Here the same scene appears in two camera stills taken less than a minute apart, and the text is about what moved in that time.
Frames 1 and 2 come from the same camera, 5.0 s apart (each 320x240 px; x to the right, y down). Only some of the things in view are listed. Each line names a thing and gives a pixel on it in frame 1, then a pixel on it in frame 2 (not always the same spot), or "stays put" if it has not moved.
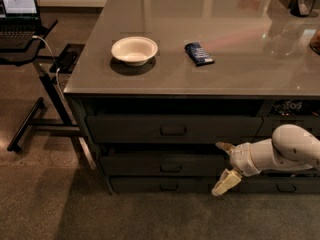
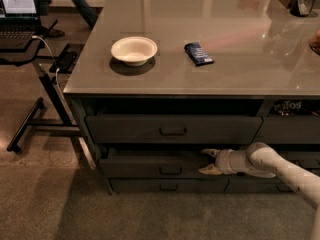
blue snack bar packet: (198, 54) stays put
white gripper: (242, 159) -> (222, 161)
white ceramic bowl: (135, 50) stays put
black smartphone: (69, 57) stays put
